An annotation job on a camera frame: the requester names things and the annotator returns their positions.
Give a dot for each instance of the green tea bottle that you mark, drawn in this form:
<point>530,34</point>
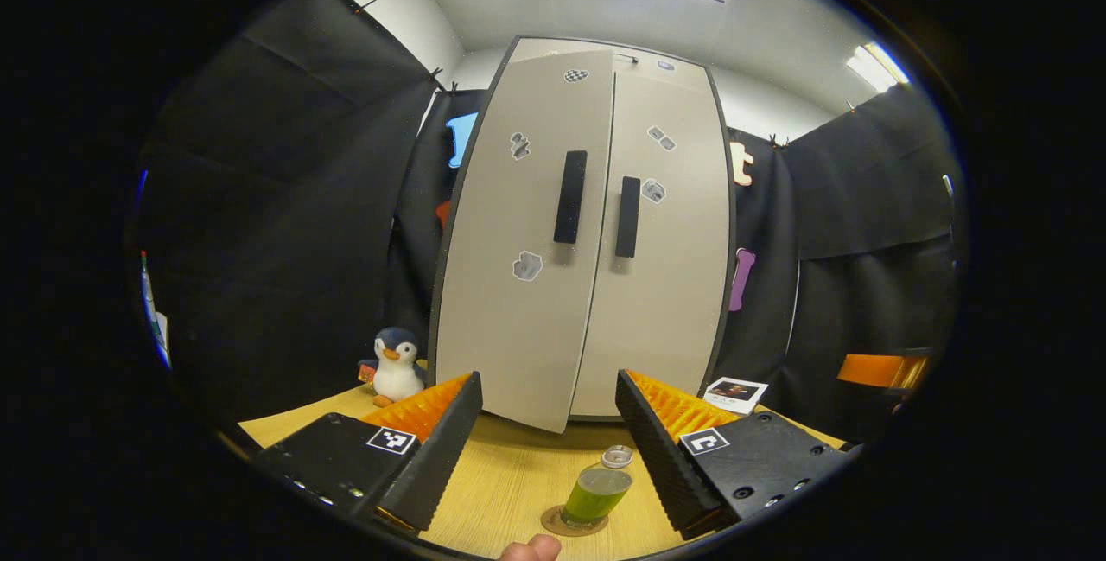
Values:
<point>594,492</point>

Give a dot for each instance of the small orange toy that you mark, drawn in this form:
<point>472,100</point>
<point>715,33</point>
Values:
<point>367,371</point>

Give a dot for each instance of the small ceiling light panel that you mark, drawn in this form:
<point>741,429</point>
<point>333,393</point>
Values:
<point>877,66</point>

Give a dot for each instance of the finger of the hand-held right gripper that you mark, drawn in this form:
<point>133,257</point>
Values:
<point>873,371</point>

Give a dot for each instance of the grey cabinet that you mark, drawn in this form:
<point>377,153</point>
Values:
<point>562,43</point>

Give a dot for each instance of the grey cabinet door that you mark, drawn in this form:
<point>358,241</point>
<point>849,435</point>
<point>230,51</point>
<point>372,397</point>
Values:
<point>510,328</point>
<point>665,310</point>

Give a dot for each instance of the white photo cover book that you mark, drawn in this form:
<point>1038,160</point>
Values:
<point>734,393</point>

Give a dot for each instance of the penguin plush toy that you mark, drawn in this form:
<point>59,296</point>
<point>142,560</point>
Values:
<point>397,375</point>

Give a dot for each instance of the round brown coaster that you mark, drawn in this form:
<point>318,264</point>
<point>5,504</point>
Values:
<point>553,523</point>

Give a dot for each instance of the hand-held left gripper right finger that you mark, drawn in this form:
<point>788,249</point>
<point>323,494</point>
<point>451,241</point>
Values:
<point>661,466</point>

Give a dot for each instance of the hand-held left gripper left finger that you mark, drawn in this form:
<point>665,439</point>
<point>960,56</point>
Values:
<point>441,457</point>

